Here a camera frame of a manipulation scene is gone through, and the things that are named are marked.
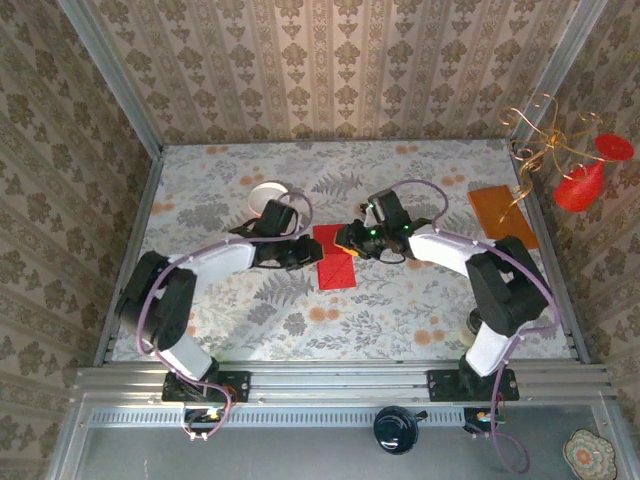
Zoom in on red cloth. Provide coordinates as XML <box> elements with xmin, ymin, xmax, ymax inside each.
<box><xmin>312</xmin><ymin>224</ymin><xmax>358</xmax><ymax>291</ymax></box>

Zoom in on white bowl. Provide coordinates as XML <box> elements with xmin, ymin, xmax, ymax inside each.
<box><xmin>248</xmin><ymin>182</ymin><xmax>289</xmax><ymax>216</ymax></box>

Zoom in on orange wooden board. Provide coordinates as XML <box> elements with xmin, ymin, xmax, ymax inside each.
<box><xmin>467</xmin><ymin>184</ymin><xmax>541</xmax><ymax>251</ymax></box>

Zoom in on small jar with black lid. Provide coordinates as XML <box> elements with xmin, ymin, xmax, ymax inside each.
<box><xmin>459</xmin><ymin>309</ymin><xmax>484</xmax><ymax>346</ymax></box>

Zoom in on small black controller board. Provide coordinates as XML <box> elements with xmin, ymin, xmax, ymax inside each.
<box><xmin>462</xmin><ymin>407</ymin><xmax>507</xmax><ymax>435</ymax></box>
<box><xmin>182</xmin><ymin>407</ymin><xmax>227</xmax><ymax>435</ymax></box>

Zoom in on dark glossy ceramic mug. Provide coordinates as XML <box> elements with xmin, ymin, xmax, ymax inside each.
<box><xmin>372</xmin><ymin>405</ymin><xmax>429</xmax><ymax>456</ymax></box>

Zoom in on red goblet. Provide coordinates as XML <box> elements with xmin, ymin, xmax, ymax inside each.
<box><xmin>553</xmin><ymin>133</ymin><xmax>635</xmax><ymax>214</ymax></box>

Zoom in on patterned scalloped plate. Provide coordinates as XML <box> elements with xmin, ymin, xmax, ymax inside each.
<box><xmin>563</xmin><ymin>428</ymin><xmax>617</xmax><ymax>480</ymax></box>

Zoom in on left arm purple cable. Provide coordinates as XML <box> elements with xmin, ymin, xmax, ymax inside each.
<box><xmin>135</xmin><ymin>192</ymin><xmax>314</xmax><ymax>444</ymax></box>

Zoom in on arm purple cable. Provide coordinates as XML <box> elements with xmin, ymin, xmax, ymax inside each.
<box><xmin>387</xmin><ymin>179</ymin><xmax>562</xmax><ymax>475</ymax></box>
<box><xmin>135</xmin><ymin>192</ymin><xmax>314</xmax><ymax>444</ymax></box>

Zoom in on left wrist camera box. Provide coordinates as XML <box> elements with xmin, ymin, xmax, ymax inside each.
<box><xmin>257</xmin><ymin>198</ymin><xmax>300</xmax><ymax>237</ymax></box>

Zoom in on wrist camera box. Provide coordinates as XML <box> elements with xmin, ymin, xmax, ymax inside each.
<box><xmin>257</xmin><ymin>198</ymin><xmax>300</xmax><ymax>237</ymax></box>
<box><xmin>360</xmin><ymin>188</ymin><xmax>410</xmax><ymax>229</ymax></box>

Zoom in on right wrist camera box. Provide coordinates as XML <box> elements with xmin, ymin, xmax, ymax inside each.
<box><xmin>360</xmin><ymin>188</ymin><xmax>410</xmax><ymax>229</ymax></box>

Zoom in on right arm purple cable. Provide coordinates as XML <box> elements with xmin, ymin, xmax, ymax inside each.
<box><xmin>387</xmin><ymin>179</ymin><xmax>562</xmax><ymax>475</ymax></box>

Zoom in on aluminium mounting rail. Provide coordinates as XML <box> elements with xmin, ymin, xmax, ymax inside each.
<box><xmin>74</xmin><ymin>362</ymin><xmax>614</xmax><ymax>401</ymax></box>

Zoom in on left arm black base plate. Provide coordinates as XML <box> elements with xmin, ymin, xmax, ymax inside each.
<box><xmin>161</xmin><ymin>370</ymin><xmax>251</xmax><ymax>404</ymax></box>

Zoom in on aluminium table side rail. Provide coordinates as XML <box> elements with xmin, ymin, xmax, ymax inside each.
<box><xmin>93</xmin><ymin>147</ymin><xmax>165</xmax><ymax>366</ymax></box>
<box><xmin>507</xmin><ymin>139</ymin><xmax>591</xmax><ymax>364</ymax></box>

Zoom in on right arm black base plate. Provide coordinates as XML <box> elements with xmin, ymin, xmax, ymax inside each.
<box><xmin>427</xmin><ymin>368</ymin><xmax>520</xmax><ymax>403</ymax></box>

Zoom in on perforated metal cable tray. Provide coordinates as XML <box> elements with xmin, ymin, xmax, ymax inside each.
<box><xmin>87</xmin><ymin>405</ymin><xmax>466</xmax><ymax>429</ymax></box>

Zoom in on gold wire stand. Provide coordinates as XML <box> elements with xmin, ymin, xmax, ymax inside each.
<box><xmin>497</xmin><ymin>93</ymin><xmax>606</xmax><ymax>224</ymax></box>

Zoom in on aluminium frame post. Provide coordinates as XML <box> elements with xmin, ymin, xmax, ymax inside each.
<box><xmin>57</xmin><ymin>0</ymin><xmax>164</xmax><ymax>156</ymax></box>
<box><xmin>509</xmin><ymin>0</ymin><xmax>609</xmax><ymax>144</ymax></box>

